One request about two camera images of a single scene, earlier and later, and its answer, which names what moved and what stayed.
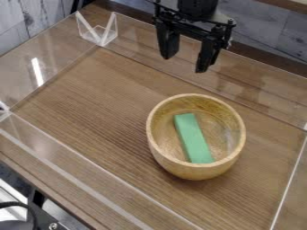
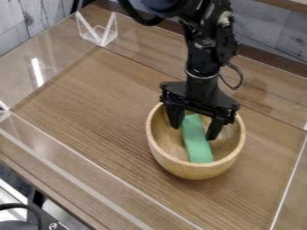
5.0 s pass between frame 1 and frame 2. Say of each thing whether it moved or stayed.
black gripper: moved
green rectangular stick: stayed
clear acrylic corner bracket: stayed
